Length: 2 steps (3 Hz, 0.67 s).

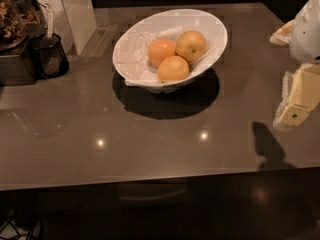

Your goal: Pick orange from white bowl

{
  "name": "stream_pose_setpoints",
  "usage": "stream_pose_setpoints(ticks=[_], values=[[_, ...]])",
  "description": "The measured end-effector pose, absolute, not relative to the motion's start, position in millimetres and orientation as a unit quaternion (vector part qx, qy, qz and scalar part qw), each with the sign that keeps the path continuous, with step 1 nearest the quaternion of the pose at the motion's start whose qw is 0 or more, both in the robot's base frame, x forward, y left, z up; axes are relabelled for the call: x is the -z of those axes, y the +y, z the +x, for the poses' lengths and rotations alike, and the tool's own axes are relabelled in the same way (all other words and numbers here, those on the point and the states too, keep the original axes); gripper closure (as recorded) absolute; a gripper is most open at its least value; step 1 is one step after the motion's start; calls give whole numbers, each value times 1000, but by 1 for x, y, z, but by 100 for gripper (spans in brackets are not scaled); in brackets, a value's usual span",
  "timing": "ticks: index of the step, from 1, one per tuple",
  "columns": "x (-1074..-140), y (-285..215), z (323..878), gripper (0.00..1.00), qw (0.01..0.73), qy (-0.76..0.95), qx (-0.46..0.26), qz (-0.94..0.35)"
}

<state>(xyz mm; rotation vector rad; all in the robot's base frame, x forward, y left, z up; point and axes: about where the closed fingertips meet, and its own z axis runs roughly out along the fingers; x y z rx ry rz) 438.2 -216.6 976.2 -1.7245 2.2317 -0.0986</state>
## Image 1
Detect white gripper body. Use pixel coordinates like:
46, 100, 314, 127
289, 0, 320, 64

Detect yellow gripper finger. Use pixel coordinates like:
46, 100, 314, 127
269, 20, 294, 45
273, 63, 320, 131

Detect orange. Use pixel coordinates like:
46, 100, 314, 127
176, 30, 208, 63
147, 39, 176, 67
157, 56, 189, 82

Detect white tilted bowl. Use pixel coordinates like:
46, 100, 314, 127
112, 8, 229, 95

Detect white paper napkin liner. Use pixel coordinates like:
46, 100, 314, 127
114, 25, 221, 88

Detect white standing board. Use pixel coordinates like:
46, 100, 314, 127
38, 0, 97, 55

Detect white tag in cup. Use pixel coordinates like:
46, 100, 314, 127
45, 3, 54, 39

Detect black mesh cup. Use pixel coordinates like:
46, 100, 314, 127
28, 34, 69, 79

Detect dark box under jar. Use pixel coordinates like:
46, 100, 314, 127
0, 41, 36, 86

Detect black cables on floor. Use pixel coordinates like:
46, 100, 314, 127
0, 213, 43, 240

